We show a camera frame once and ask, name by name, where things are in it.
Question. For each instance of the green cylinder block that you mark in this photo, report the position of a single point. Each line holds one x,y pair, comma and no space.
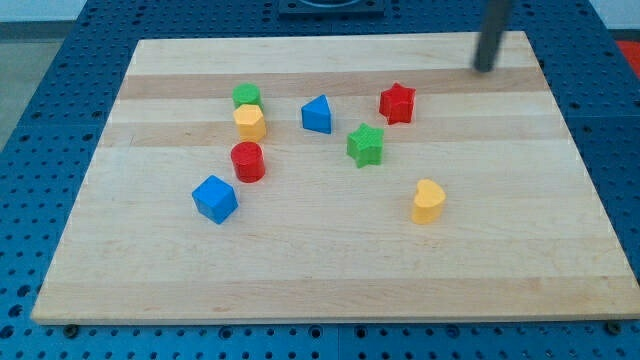
247,94

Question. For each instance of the blue cube block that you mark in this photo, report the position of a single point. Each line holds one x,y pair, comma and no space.
215,199

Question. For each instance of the yellow heart block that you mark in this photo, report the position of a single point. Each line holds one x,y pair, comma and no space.
428,202

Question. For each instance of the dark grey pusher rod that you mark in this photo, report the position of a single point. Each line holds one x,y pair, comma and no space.
495,22

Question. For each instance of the blue triangle block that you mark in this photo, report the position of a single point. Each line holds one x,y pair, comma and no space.
316,115

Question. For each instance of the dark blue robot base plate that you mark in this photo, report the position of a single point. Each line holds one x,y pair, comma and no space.
331,8

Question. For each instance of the red star block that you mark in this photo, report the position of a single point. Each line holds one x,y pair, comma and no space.
397,104

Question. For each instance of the green star block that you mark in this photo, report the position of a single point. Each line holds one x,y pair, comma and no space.
365,145

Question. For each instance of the light wooden board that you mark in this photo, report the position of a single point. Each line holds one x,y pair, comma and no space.
522,236

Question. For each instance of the red cylinder block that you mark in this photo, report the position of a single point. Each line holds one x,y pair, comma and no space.
248,162

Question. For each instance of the yellow hexagon block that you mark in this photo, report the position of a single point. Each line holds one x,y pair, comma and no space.
250,122

